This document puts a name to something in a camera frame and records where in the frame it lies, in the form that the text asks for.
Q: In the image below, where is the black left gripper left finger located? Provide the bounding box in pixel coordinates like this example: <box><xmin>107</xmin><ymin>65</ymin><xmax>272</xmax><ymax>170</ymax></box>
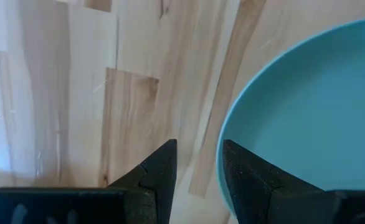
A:
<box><xmin>0</xmin><ymin>139</ymin><xmax>178</xmax><ymax>224</ymax></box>

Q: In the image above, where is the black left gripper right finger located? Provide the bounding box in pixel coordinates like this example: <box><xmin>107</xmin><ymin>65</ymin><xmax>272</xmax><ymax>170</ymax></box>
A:
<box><xmin>222</xmin><ymin>139</ymin><xmax>365</xmax><ymax>224</ymax></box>

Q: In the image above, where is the sage green plate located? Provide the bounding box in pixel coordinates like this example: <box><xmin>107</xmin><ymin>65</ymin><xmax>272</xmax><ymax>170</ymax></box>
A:
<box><xmin>216</xmin><ymin>17</ymin><xmax>365</xmax><ymax>218</ymax></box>

